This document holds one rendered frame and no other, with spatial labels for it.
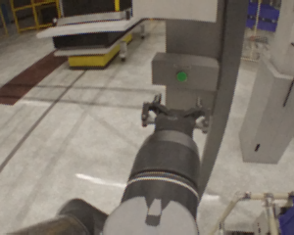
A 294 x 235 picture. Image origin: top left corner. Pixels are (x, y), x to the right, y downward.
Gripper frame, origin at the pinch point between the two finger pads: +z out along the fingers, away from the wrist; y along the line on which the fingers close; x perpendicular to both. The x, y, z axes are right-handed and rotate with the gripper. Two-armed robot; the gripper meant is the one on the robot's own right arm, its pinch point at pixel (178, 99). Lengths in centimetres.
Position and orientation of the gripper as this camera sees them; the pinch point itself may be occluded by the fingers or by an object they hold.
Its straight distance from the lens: 48.1
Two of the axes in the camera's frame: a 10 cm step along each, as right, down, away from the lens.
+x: 0.3, 7.9, 6.2
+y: -9.8, -1.0, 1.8
